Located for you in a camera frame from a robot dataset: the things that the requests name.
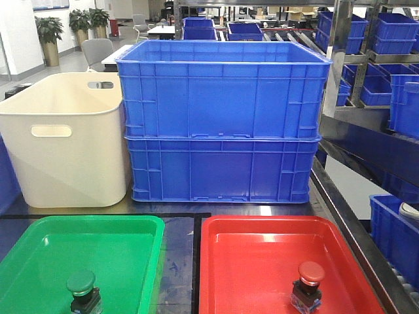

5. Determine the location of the red push button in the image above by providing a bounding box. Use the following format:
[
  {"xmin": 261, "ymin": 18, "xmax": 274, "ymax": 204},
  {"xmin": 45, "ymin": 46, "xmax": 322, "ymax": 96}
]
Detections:
[{"xmin": 291, "ymin": 261, "xmax": 325, "ymax": 313}]

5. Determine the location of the green push button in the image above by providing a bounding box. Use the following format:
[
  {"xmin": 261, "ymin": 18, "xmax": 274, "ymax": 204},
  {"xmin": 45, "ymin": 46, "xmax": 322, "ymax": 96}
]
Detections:
[{"xmin": 67, "ymin": 270, "xmax": 103, "ymax": 313}]

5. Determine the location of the lower stacked blue crate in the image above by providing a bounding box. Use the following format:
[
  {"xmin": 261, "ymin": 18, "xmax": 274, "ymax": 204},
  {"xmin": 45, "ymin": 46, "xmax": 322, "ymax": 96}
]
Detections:
[{"xmin": 126, "ymin": 137, "xmax": 320, "ymax": 203}]

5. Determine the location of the stacked blue crate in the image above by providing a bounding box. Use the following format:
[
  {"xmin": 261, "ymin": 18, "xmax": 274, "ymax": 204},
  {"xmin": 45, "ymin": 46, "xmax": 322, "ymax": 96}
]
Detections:
[
  {"xmin": 117, "ymin": 40, "xmax": 331, "ymax": 139},
  {"xmin": 126, "ymin": 137, "xmax": 320, "ymax": 203}
]

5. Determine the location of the upper stacked blue crate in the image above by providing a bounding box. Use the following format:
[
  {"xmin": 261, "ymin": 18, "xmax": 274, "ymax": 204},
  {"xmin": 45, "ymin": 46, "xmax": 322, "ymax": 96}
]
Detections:
[{"xmin": 117, "ymin": 40, "xmax": 331, "ymax": 139}]

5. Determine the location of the red plastic tray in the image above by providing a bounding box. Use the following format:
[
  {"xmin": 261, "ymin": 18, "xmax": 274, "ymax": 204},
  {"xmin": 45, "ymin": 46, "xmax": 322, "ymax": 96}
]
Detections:
[{"xmin": 199, "ymin": 215, "xmax": 383, "ymax": 313}]

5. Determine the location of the green plastic tray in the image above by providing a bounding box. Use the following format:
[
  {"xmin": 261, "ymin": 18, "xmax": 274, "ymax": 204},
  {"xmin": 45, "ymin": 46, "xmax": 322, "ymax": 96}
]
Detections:
[{"xmin": 1, "ymin": 215, "xmax": 165, "ymax": 313}]

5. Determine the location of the cream plastic basket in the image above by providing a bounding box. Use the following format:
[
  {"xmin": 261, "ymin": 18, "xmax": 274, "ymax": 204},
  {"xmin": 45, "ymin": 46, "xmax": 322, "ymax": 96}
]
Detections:
[{"xmin": 1, "ymin": 72, "xmax": 130, "ymax": 208}]

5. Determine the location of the grey office chair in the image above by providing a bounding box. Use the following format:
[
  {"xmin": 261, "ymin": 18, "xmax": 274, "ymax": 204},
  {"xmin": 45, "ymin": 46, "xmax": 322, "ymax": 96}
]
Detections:
[{"xmin": 81, "ymin": 39, "xmax": 113, "ymax": 72}]

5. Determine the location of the potted plant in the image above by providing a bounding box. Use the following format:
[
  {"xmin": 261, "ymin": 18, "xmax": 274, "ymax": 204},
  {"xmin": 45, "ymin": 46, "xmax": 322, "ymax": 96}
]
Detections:
[{"xmin": 35, "ymin": 16, "xmax": 64, "ymax": 67}]

